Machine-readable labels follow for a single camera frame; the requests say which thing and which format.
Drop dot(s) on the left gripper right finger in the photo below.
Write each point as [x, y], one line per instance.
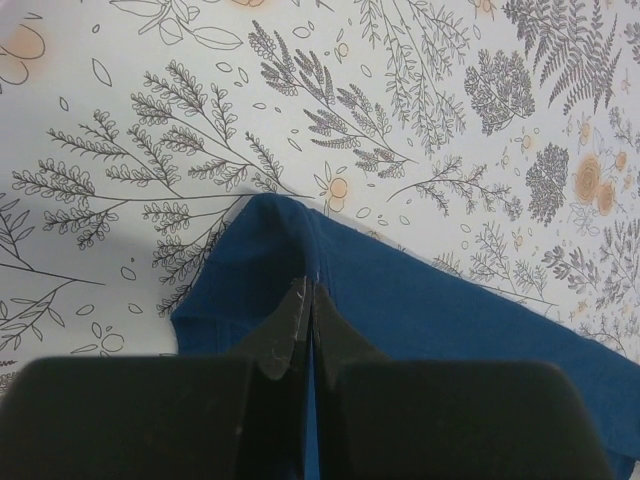
[380, 418]

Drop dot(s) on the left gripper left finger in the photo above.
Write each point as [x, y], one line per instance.
[238, 415]

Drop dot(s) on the blue t shirt cartoon print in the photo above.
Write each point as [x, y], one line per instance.
[405, 307]

